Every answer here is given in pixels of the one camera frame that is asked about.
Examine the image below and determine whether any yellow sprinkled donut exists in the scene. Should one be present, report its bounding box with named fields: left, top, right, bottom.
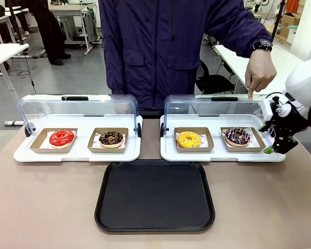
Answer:
left=176, top=131, right=202, bottom=149

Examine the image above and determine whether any cardboard box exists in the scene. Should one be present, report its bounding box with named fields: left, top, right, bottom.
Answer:
left=279, top=12, right=301, bottom=36

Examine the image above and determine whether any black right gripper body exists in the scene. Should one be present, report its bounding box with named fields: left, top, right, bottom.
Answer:
left=273, top=113, right=310, bottom=140

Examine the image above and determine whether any wooden top table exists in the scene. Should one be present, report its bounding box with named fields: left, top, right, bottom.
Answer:
left=261, top=22, right=295, bottom=45

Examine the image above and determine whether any white desk with metal legs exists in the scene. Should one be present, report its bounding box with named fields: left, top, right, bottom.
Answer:
left=48, top=2, right=104, bottom=56

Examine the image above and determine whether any black serving tray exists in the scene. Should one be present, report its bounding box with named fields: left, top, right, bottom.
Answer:
left=94, top=160, right=216, bottom=232

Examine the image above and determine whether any large white table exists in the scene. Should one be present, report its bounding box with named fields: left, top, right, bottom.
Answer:
left=214, top=44, right=304, bottom=94

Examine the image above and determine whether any black lid handle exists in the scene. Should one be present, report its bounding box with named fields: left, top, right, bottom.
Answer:
left=210, top=96, right=239, bottom=102
left=61, top=95, right=90, bottom=102

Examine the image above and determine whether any black stand pole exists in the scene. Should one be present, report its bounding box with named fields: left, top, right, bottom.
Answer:
left=7, top=0, right=26, bottom=45

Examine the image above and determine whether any black office chair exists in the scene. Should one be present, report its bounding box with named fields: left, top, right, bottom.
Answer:
left=195, top=60, right=236, bottom=95

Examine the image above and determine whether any chocolate donut white drizzle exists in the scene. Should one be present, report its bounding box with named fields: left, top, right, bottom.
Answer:
left=224, top=127, right=251, bottom=147

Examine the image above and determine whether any white display case base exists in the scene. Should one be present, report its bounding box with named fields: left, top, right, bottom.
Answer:
left=13, top=114, right=143, bottom=163
left=160, top=114, right=287, bottom=163

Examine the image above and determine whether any black tripod pole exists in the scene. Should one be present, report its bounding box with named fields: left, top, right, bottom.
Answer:
left=271, top=0, right=286, bottom=42

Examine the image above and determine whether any white wrist camera with mount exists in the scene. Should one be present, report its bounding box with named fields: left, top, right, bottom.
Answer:
left=260, top=95, right=292, bottom=121

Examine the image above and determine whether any black wrist watch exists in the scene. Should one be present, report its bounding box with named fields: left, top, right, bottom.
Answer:
left=252, top=38, right=274, bottom=52

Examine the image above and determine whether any person's left forearm navy sleeve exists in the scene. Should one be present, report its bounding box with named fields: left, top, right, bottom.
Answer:
left=217, top=0, right=273, bottom=59

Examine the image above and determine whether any red glazed donut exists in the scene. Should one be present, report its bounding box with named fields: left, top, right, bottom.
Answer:
left=49, top=129, right=76, bottom=149

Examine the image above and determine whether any person in black coat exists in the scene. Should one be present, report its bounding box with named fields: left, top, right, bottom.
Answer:
left=31, top=0, right=72, bottom=66

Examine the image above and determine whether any person's left hand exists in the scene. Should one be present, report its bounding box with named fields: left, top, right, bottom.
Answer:
left=245, top=48, right=278, bottom=101

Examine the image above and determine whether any clear display case lid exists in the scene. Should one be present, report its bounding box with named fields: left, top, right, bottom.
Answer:
left=160, top=93, right=275, bottom=137
left=17, top=93, right=143, bottom=137

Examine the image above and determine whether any person in navy jacket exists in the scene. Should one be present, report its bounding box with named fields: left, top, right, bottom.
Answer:
left=97, top=0, right=249, bottom=115

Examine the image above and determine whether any chocolate donut with nuts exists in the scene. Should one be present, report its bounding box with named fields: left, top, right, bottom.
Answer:
left=98, top=131, right=124, bottom=149

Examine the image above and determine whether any person with white shoes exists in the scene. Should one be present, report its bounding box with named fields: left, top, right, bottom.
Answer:
left=15, top=7, right=31, bottom=36

